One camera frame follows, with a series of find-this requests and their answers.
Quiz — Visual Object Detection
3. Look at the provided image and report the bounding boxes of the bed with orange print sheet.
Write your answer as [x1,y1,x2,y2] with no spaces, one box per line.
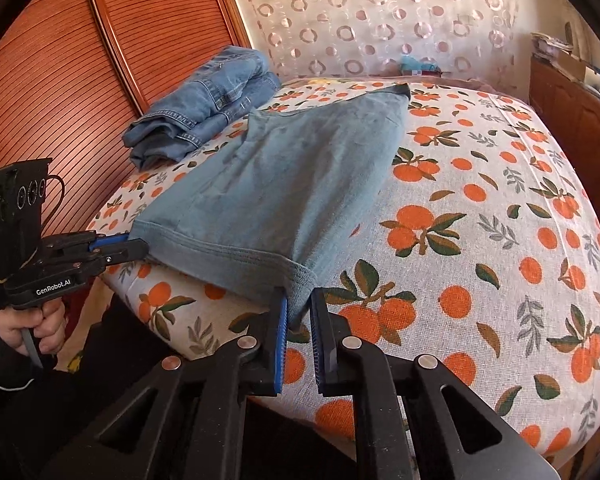
[87,76,600,466]

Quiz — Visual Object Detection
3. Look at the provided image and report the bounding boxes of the person's left forearm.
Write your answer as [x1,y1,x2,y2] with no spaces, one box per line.
[0,320,38,395]

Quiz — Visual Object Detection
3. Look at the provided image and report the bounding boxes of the sheer circle pattern curtain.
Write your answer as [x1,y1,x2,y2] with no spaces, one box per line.
[220,0,523,93]

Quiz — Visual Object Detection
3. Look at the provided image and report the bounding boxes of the floral blanket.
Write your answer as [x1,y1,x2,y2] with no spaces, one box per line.
[300,72,512,97]

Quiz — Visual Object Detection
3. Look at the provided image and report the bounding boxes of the person's left hand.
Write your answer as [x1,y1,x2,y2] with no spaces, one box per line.
[0,300,67,363]

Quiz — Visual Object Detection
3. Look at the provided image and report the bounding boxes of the grey-blue denim short pants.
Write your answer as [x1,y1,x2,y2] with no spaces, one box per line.
[129,85,412,331]

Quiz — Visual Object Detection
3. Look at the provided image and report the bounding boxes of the teal tissue box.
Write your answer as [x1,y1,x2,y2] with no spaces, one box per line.
[399,55,441,77]

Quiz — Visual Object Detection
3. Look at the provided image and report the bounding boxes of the long wooden cabinet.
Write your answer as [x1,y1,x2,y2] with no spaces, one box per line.
[529,55,600,261]

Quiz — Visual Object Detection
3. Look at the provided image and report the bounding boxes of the open cardboard box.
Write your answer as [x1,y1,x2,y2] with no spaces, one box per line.
[555,52,600,84]

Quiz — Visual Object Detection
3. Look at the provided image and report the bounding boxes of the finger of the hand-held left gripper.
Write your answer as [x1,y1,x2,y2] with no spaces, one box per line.
[50,239,149,279]
[47,231,131,257]

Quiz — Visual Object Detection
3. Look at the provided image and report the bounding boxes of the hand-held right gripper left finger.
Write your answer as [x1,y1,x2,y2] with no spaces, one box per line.
[47,287,289,480]

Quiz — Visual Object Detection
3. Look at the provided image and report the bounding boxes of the wooden slatted wardrobe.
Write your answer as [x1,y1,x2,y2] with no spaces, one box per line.
[0,0,253,281]

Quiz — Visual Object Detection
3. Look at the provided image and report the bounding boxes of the person's dark clothing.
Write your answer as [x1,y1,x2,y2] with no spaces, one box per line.
[0,292,191,480]

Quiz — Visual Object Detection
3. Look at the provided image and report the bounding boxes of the stack of papers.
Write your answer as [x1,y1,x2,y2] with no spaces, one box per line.
[531,31,576,59]

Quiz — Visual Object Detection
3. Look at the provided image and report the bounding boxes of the folded blue denim jeans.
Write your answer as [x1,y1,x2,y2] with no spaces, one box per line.
[122,45,282,171]

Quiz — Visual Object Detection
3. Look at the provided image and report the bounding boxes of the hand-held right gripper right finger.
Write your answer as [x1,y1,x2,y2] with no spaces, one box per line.
[307,287,561,480]

